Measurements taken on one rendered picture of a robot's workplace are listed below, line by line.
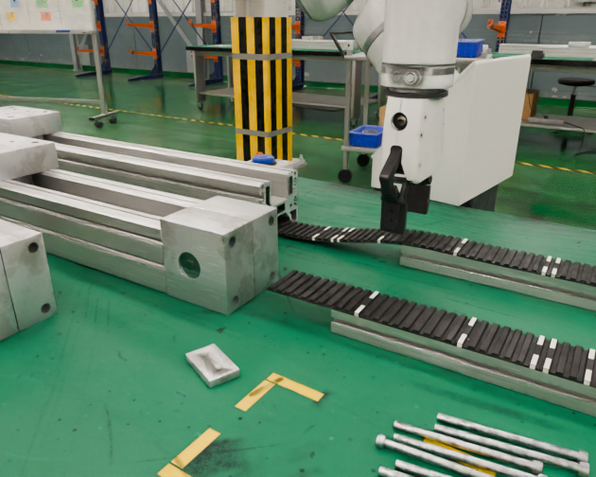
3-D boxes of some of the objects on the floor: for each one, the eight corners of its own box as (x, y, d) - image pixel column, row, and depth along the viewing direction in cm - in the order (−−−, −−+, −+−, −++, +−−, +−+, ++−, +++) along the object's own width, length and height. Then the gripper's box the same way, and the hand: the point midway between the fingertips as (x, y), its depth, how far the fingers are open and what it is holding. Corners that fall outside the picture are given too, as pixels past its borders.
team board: (-22, 124, 596) (-67, -76, 522) (10, 116, 641) (-27, -68, 567) (97, 130, 564) (67, -81, 490) (122, 121, 609) (97, -73, 535)
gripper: (411, 75, 71) (402, 199, 78) (355, 87, 57) (349, 238, 64) (468, 78, 67) (452, 208, 74) (422, 92, 54) (408, 250, 60)
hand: (405, 213), depth 69 cm, fingers open, 8 cm apart
